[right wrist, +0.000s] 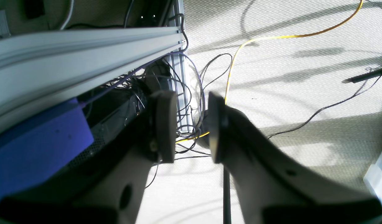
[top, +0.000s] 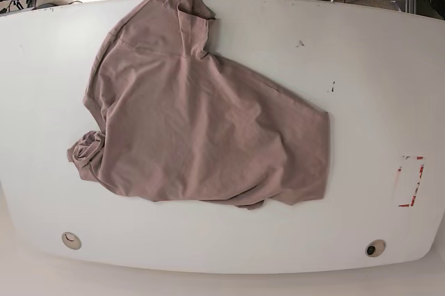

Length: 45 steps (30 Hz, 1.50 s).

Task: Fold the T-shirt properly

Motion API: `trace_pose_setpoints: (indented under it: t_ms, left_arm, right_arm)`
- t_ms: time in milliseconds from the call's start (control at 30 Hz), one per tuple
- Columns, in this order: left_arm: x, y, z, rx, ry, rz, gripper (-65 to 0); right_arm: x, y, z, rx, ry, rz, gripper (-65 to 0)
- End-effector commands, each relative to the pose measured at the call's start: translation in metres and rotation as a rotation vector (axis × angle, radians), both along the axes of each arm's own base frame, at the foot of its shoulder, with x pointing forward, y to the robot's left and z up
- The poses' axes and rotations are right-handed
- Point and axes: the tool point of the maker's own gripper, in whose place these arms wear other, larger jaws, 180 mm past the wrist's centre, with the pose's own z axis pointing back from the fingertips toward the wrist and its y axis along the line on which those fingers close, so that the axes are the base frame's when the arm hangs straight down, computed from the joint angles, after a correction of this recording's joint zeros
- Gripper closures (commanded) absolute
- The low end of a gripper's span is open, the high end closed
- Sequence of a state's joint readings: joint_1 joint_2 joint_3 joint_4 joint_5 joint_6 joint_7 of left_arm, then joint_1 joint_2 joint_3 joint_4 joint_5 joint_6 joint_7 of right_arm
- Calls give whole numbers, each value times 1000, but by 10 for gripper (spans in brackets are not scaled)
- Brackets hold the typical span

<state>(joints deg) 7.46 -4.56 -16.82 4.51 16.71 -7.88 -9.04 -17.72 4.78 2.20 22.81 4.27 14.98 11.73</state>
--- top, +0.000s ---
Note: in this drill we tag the right table cable grommet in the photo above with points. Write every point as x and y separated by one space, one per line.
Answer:
375 248

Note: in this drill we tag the table cable grommet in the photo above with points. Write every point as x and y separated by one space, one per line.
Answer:
375 248
71 241

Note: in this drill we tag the red tape rectangle marking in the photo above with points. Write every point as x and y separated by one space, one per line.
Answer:
408 180

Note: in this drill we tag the left table cable grommet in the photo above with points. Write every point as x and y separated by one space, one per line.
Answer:
71 241

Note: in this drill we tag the mauve pink T-shirt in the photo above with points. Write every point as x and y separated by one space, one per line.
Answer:
177 122

